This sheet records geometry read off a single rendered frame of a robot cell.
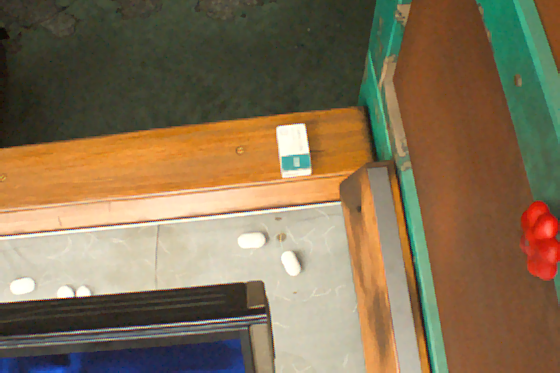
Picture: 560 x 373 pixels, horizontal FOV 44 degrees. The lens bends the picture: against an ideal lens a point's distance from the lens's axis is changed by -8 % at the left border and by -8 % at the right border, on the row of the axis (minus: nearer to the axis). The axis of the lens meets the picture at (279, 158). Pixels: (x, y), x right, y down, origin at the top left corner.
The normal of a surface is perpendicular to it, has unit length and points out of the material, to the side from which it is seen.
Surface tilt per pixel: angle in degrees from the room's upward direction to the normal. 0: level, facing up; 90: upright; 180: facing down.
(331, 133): 0
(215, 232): 0
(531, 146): 90
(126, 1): 0
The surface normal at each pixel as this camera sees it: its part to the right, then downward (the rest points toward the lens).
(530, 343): -0.99, 0.11
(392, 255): 0.00, -0.40
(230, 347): 0.11, 0.55
